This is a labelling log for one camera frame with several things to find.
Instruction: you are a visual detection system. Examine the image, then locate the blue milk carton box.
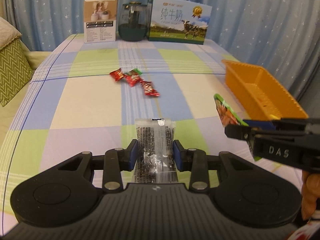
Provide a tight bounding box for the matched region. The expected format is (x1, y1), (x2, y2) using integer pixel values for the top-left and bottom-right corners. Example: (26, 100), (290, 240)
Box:
(147, 0), (212, 45)

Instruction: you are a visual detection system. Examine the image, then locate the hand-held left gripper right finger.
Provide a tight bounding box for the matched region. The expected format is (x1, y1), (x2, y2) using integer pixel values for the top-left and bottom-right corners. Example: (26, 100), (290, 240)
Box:
(173, 139), (261, 193)

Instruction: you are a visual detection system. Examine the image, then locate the dark glass jar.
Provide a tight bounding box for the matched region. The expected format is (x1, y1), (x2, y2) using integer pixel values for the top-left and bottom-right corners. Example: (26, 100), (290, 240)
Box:
(118, 1), (150, 42)

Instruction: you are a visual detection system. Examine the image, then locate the person's right hand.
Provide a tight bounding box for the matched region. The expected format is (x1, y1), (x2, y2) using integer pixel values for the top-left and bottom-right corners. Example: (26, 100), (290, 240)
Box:
(301, 170), (320, 222)

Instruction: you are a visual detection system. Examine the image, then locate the yellow green snack packet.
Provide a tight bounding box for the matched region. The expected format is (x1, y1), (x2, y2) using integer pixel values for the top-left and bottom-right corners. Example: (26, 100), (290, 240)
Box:
(213, 93), (262, 162)

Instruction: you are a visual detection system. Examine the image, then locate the blue star-print curtain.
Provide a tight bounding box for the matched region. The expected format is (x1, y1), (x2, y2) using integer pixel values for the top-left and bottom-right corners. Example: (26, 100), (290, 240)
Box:
(6, 0), (320, 105)

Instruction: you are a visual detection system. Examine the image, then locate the pale green sofa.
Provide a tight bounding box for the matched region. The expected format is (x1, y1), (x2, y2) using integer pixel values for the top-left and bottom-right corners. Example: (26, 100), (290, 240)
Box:
(0, 40), (54, 140)

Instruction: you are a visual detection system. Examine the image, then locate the beige pillow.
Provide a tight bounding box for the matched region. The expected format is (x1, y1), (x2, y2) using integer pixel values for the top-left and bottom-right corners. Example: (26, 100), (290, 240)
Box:
(0, 17), (22, 50)

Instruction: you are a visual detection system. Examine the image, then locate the red patterned clothing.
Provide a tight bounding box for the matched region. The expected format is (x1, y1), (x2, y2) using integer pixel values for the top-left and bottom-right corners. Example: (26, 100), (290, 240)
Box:
(287, 227), (317, 240)

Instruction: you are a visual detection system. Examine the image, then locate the orange plastic tray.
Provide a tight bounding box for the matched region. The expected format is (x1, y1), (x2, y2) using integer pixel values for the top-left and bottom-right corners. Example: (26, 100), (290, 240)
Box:
(221, 59), (309, 120)

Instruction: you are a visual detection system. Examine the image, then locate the green-ended candy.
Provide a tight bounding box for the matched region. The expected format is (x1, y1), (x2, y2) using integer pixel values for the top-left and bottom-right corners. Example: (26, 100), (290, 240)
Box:
(125, 68), (143, 87)

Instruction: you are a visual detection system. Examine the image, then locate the white product box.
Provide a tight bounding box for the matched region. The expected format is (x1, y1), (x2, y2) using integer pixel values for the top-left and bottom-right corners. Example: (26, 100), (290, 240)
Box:
(84, 0), (118, 44)

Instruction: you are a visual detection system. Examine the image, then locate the red candy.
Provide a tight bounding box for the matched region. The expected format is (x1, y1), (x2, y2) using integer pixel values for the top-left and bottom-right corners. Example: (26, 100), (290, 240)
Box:
(139, 80), (160, 97)
(109, 68), (127, 82)

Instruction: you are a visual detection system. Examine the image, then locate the clear black-printed snack packet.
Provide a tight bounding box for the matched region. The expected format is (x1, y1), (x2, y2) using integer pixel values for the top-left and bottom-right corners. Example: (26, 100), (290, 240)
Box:
(134, 118), (178, 184)

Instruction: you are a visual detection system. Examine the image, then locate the green zigzag cushion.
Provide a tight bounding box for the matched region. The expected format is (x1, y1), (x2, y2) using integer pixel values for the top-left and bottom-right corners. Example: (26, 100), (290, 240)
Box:
(0, 39), (34, 107)

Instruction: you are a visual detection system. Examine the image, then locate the checked tablecloth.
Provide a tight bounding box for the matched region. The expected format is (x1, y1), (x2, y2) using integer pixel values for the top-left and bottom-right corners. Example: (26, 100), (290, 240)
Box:
(0, 33), (303, 230)

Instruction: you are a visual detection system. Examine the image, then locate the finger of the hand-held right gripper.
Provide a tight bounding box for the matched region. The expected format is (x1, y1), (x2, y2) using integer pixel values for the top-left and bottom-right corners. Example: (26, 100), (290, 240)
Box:
(242, 117), (309, 130)
(224, 124), (275, 140)

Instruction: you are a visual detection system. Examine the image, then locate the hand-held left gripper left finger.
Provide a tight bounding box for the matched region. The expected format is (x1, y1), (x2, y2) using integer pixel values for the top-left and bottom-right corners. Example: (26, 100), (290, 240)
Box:
(51, 139), (138, 193)

